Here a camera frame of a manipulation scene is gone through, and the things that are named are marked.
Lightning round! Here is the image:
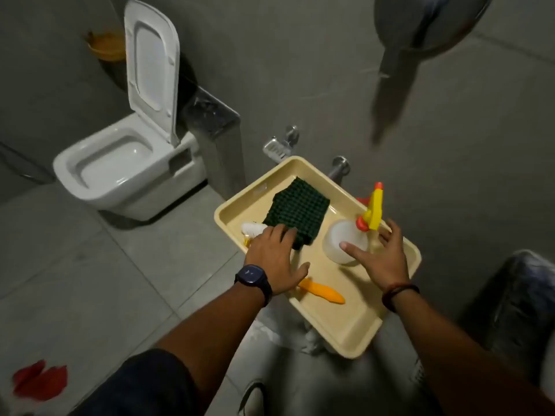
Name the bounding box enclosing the person's left hand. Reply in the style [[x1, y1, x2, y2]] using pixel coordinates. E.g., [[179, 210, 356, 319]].
[[244, 224, 311, 296]]

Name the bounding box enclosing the person's right hand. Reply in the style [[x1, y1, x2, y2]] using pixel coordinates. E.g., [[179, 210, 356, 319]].
[[339, 218, 412, 294]]

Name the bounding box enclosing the person's left forearm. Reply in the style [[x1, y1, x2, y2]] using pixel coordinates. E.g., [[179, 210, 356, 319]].
[[155, 283, 267, 412]]

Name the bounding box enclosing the person's right forearm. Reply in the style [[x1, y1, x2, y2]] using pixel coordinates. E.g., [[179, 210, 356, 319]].
[[391, 289, 555, 416]]

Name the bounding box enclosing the white yellow-triggered spray bottle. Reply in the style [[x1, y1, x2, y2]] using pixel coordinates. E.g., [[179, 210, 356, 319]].
[[323, 182, 385, 265]]

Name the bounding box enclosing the green checked cloth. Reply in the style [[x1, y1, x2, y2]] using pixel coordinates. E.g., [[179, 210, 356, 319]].
[[263, 177, 331, 251]]

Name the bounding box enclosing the dark blue wrist watch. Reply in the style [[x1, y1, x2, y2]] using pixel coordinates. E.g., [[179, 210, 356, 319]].
[[234, 264, 274, 308]]

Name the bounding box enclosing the beige plastic tray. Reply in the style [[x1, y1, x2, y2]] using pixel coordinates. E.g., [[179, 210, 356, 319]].
[[214, 156, 422, 359]]

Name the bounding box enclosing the chrome hand shower sprayer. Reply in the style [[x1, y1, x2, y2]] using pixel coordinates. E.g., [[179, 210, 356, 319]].
[[262, 125, 301, 164]]

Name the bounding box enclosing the grey polished cistern ledge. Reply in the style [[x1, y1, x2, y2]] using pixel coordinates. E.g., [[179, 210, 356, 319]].
[[181, 86, 246, 200]]

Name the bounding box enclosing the white shoe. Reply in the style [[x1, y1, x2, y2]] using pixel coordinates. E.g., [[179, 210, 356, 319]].
[[237, 381, 268, 416]]

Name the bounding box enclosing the white toilet bowl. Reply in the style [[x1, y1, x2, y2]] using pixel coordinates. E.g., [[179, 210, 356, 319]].
[[53, 112, 208, 222]]

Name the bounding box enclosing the black plastic bin bag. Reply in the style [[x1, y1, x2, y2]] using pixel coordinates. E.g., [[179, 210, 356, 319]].
[[481, 249, 555, 388]]

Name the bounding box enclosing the black flush plate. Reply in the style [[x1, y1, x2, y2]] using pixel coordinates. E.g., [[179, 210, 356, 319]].
[[175, 54, 199, 115]]

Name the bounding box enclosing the dark blue shirt sleeve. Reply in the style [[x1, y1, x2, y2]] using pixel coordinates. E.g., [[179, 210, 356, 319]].
[[69, 348, 205, 416]]

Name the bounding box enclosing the white toilet lid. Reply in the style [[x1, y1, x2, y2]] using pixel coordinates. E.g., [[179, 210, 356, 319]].
[[123, 0, 181, 148]]

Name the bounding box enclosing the red object on floor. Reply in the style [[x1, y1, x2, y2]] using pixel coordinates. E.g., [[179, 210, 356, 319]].
[[12, 359, 69, 402]]

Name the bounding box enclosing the orange handled white brush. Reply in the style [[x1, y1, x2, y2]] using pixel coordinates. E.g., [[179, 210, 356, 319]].
[[240, 222, 347, 305]]

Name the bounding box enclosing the dark red wrist bracelet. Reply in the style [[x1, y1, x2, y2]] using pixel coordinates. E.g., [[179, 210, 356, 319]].
[[382, 283, 420, 313]]

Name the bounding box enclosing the chrome wall valve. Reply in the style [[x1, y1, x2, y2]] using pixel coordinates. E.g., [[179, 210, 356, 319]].
[[327, 156, 351, 185]]

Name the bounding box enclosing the round grey wall fixture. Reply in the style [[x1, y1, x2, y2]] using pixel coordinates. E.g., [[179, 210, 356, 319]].
[[374, 0, 494, 79]]

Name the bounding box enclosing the orange wall holder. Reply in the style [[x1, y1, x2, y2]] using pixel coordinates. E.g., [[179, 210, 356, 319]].
[[85, 31, 127, 62]]

